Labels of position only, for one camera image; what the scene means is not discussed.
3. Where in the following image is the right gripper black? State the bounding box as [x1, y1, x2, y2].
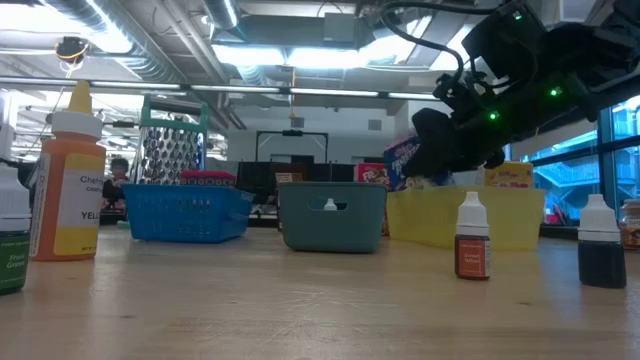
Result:
[407, 68, 572, 179]

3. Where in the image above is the blue Frosted Flakes box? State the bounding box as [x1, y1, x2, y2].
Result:
[383, 132, 451, 194]

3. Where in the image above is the yellow Corn Pops box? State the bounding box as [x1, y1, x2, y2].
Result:
[483, 160, 535, 190]

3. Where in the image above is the orange food colouring dropper bottle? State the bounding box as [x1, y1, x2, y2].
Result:
[453, 190, 493, 281]

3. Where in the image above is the grey-teal plastic basket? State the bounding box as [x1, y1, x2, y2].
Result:
[277, 181, 389, 254]

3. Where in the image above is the red spice jar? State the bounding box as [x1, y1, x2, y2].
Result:
[178, 169, 239, 189]

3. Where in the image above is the yellow plastic basket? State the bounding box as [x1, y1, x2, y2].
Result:
[385, 185, 546, 252]

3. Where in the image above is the red Froot Loops box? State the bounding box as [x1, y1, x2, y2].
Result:
[353, 162, 391, 189]

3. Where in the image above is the black cabinet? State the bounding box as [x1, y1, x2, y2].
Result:
[235, 160, 357, 184]

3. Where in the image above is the black food colouring dropper bottle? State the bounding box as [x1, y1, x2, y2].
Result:
[577, 193, 628, 290]

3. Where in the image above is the rig light bar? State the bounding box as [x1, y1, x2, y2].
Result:
[0, 74, 476, 101]

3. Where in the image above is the blue plastic basket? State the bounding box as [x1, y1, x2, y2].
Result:
[121, 182, 256, 245]

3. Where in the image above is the teal-framed metal box grater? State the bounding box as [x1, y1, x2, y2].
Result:
[134, 94, 209, 187]

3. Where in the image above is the person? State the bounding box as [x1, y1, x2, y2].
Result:
[102, 157, 131, 211]

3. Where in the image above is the orange yellow-capped squeeze bottle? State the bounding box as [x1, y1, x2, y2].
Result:
[28, 79, 107, 263]

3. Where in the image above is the green food colouring dropper bottle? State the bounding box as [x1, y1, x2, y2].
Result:
[0, 160, 32, 296]

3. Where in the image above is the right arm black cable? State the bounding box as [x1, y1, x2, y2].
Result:
[378, 0, 496, 91]

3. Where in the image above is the black frame stand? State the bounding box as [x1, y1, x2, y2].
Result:
[254, 129, 330, 164]

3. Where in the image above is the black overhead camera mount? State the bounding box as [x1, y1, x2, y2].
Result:
[54, 35, 91, 64]

